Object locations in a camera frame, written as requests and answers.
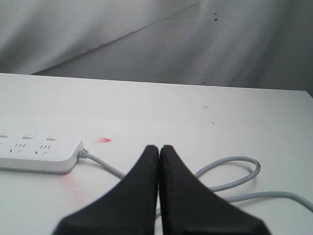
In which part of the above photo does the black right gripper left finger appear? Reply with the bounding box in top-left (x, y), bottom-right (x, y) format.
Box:
top-left (53, 145), bottom-right (159, 235)

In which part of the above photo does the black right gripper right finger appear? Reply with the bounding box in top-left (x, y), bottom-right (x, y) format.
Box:
top-left (159, 145), bottom-right (268, 235)

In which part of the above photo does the white five-socket power strip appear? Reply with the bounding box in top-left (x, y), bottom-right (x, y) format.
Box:
top-left (0, 131), bottom-right (84, 174)

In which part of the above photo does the grey backdrop cloth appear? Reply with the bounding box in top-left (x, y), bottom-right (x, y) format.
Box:
top-left (0, 0), bottom-right (313, 94)

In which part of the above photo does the grey power cable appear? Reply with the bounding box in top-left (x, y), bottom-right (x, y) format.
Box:
top-left (77, 148), bottom-right (313, 216)

